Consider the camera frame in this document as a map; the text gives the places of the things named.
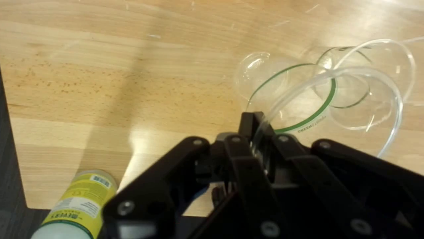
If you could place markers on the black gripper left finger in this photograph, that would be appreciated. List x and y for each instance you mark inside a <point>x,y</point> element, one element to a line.
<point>177,194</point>

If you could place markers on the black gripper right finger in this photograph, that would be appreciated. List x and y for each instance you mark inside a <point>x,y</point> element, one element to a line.
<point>353,194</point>

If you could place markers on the clear plastic cup green stripe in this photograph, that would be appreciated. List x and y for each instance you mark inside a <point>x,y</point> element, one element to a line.
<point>389,57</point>
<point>306,94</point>

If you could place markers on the white spray bottle yellow label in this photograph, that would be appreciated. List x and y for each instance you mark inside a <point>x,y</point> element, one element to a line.
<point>78,207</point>

